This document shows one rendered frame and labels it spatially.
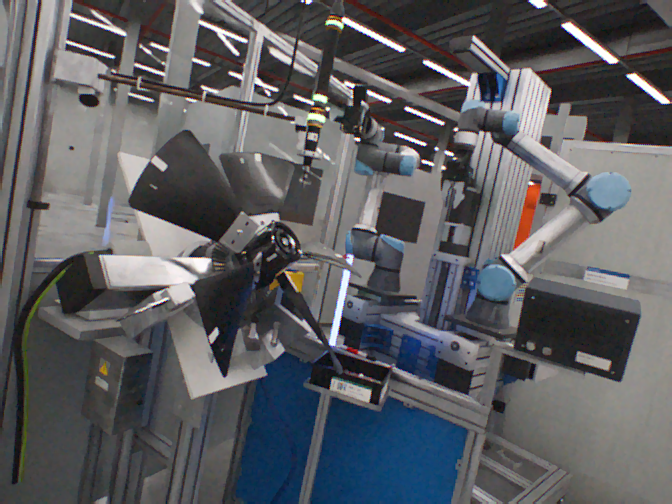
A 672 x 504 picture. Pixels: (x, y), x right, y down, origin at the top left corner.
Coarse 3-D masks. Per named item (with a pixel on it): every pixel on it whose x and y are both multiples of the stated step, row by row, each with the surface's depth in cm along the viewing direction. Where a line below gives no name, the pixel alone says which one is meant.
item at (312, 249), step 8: (312, 240) 145; (304, 248) 133; (312, 248) 136; (320, 248) 139; (328, 248) 143; (312, 256) 122; (320, 256) 127; (328, 256) 131; (336, 256) 137; (336, 264) 127; (344, 264) 133; (352, 272) 131
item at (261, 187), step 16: (224, 160) 125; (272, 160) 131; (240, 176) 124; (256, 176) 125; (272, 176) 126; (288, 176) 129; (240, 192) 121; (256, 192) 122; (272, 192) 122; (256, 208) 119; (272, 208) 119
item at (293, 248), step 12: (264, 228) 107; (276, 228) 110; (288, 228) 113; (252, 240) 108; (264, 240) 105; (276, 240) 107; (288, 240) 112; (240, 252) 110; (252, 252) 107; (264, 252) 105; (276, 252) 104; (288, 252) 108; (300, 252) 112; (240, 264) 108; (264, 264) 107; (276, 264) 107; (288, 264) 108; (264, 276) 113
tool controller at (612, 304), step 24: (528, 288) 115; (552, 288) 116; (576, 288) 117; (528, 312) 116; (552, 312) 113; (576, 312) 110; (600, 312) 107; (624, 312) 104; (528, 336) 118; (552, 336) 114; (576, 336) 111; (600, 336) 108; (624, 336) 105; (552, 360) 116; (576, 360) 112; (600, 360) 109; (624, 360) 106
